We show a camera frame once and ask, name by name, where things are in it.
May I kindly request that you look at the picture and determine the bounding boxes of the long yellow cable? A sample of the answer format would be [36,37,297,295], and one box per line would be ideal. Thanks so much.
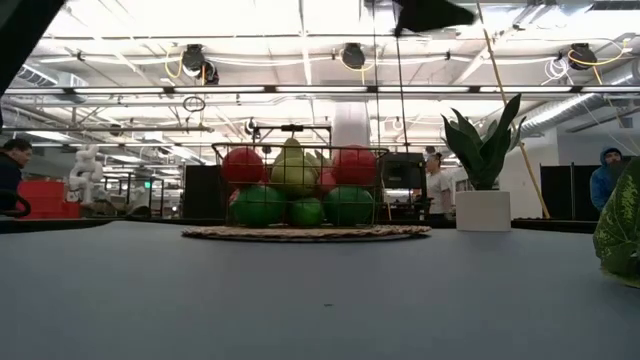
[474,0,551,220]

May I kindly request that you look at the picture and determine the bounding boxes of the white robot figure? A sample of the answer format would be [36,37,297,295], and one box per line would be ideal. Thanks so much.
[68,144,105,206]

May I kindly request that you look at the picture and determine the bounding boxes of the small green lime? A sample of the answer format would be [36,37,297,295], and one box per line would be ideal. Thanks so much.
[287,197,326,227]

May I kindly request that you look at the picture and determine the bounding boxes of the red storage bins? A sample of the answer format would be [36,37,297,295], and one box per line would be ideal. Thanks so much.
[17,180,84,220]

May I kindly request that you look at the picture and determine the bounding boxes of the black grapes with leaf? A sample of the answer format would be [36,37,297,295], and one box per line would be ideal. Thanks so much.
[593,157,640,290]

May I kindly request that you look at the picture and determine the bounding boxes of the person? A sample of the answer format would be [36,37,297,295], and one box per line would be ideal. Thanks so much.
[424,152,455,224]
[0,138,34,211]
[589,147,625,214]

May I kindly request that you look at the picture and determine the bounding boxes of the red apple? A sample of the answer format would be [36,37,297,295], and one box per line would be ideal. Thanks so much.
[221,147,266,190]
[331,144,379,189]

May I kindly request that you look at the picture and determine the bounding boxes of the black hanging cable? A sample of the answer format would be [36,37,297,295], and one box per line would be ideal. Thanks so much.
[394,34,410,151]

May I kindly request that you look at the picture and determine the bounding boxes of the large green lime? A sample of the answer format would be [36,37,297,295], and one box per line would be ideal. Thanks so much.
[229,184,287,227]
[322,186,375,226]

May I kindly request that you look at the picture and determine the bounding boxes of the pink dragon fruit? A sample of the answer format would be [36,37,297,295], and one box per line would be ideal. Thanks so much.
[304,149,337,197]

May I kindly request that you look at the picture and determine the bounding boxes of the copper wire basket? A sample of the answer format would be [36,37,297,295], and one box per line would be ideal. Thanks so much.
[211,142,390,229]

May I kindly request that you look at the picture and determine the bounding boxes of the green pear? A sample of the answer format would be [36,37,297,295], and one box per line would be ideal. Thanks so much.
[269,155,321,199]

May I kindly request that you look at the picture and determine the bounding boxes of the potted plant in white pot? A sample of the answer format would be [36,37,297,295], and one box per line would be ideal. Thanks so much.
[440,93,527,233]

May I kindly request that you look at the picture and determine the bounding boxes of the black cable loop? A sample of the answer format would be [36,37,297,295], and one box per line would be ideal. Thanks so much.
[0,188,32,219]

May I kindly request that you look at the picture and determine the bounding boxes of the black cabinet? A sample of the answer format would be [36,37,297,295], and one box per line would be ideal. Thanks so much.
[183,164,229,220]

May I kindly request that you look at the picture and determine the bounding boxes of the round woven placemat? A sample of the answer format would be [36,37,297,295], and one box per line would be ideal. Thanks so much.
[180,224,432,244]

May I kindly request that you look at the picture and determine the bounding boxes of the black ceiling cable reel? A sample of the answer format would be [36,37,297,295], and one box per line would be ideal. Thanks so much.
[180,43,220,85]
[341,42,367,70]
[568,42,599,71]

